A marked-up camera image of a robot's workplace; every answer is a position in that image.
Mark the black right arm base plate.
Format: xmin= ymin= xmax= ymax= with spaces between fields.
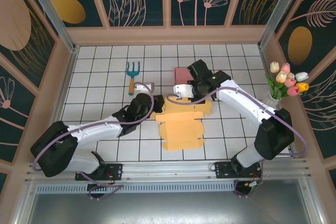
xmin=214 ymin=161 xmax=264 ymax=180

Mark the pink paper box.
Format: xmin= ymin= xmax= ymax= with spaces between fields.
xmin=174 ymin=67 xmax=195 ymax=86

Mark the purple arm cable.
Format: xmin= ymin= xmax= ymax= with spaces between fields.
xmin=31 ymin=82 xmax=155 ymax=201
xmin=166 ymin=87 xmax=308 ymax=198

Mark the slotted grey cable duct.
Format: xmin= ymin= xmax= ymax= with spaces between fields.
xmin=35 ymin=183 xmax=237 ymax=195

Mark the aluminium left corner post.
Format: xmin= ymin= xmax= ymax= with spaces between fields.
xmin=20 ymin=0 xmax=80 ymax=53

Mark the teal garden fork wooden handle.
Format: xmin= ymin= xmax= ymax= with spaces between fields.
xmin=125 ymin=61 xmax=141 ymax=96

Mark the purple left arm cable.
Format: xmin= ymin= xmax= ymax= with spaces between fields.
xmin=31 ymin=82 xmax=155 ymax=201

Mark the yellow paper box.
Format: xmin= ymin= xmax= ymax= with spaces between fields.
xmin=150 ymin=97 xmax=213 ymax=151

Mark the aluminium mounting rail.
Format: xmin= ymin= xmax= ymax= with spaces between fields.
xmin=25 ymin=158 xmax=312 ymax=183

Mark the aluminium right corner post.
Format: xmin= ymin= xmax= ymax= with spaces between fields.
xmin=257 ymin=0 xmax=308 ymax=50

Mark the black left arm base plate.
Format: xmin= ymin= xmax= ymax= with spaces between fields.
xmin=75 ymin=163 xmax=124 ymax=182

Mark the aluminium corner post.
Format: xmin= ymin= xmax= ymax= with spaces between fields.
xmin=257 ymin=0 xmax=308 ymax=50
xmin=20 ymin=0 xmax=80 ymax=53

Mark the white ribbed vase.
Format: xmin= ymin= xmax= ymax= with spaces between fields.
xmin=263 ymin=94 xmax=281 ymax=109

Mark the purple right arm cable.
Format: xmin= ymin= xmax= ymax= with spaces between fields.
xmin=166 ymin=87 xmax=308 ymax=198

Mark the artificial tulip bouquet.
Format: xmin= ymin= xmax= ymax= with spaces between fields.
xmin=265 ymin=61 xmax=310 ymax=101

